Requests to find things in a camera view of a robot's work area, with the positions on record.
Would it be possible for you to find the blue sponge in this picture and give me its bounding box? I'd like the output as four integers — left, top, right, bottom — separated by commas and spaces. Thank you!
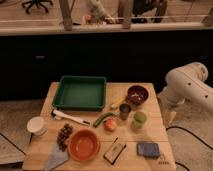
136, 142, 160, 158

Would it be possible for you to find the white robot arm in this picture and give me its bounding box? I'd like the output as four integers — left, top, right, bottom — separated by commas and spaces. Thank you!
157, 62, 213, 126

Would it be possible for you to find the green plastic tray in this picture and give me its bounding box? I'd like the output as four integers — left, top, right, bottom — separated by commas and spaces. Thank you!
52, 75, 107, 111

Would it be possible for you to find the green cup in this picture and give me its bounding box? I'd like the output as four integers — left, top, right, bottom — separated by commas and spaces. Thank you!
131, 112, 147, 130

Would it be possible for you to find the dark maroon bowl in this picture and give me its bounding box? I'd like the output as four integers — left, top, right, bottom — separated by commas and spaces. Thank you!
126, 85, 149, 106

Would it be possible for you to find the metal cup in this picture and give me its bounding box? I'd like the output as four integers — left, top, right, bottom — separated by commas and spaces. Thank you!
119, 104, 131, 120

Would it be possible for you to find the wooden table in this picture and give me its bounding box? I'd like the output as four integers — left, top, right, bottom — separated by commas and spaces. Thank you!
22, 82, 176, 171

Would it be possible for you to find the yellow banana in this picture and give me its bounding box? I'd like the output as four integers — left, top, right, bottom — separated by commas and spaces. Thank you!
110, 96, 126, 110

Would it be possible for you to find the red apple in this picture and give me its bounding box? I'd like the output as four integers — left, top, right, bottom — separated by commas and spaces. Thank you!
104, 118, 117, 132

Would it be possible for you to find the black rectangular box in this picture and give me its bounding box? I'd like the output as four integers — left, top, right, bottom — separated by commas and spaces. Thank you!
103, 138, 126, 165

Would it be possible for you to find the green cucumber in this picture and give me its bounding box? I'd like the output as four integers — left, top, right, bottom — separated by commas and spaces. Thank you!
93, 112, 115, 128

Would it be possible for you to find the orange bowl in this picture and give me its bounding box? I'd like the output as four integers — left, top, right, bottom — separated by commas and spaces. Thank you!
68, 129, 101, 162

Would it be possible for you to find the bunch of dark grapes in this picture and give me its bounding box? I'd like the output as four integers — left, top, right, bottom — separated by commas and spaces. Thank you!
57, 124, 73, 151

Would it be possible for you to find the grey cloth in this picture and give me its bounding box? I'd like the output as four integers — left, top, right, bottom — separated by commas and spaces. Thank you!
44, 143, 69, 171

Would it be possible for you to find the white paper cup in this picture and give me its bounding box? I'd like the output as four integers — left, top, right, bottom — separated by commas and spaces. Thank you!
27, 116, 47, 136

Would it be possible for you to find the black office chair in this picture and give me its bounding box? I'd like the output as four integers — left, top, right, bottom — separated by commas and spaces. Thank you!
22, 0, 53, 14

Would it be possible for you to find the black cable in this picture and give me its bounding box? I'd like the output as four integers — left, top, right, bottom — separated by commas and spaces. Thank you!
165, 125, 213, 151

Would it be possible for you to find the white handled kitchen tool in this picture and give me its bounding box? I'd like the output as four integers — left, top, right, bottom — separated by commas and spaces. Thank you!
51, 109, 90, 126

